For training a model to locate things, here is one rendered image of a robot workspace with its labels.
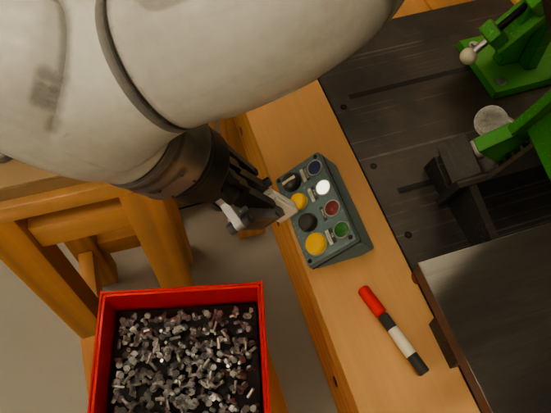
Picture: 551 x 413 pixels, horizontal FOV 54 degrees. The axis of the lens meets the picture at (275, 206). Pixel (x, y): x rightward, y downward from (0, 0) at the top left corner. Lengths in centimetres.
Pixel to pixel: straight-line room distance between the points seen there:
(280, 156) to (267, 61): 55
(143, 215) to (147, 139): 65
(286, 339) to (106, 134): 135
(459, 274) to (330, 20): 29
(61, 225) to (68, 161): 66
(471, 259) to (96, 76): 36
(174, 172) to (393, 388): 40
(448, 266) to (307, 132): 42
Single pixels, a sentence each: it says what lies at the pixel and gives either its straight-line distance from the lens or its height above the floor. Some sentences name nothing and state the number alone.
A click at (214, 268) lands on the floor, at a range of 174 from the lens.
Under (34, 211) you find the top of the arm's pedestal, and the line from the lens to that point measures 95.
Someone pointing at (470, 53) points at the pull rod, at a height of 96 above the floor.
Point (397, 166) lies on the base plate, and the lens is 84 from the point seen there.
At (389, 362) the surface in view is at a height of 90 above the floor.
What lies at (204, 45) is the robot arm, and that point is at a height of 138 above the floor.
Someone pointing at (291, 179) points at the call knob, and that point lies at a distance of 76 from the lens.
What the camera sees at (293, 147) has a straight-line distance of 85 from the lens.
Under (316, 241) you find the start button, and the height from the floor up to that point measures 94.
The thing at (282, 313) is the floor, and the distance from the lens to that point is 167.
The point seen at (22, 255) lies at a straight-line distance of 108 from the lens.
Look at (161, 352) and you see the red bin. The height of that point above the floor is 88.
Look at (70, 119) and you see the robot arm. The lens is 34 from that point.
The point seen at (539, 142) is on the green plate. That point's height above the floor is 112.
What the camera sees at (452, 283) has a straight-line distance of 50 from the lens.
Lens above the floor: 157
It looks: 59 degrees down
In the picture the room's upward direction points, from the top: straight up
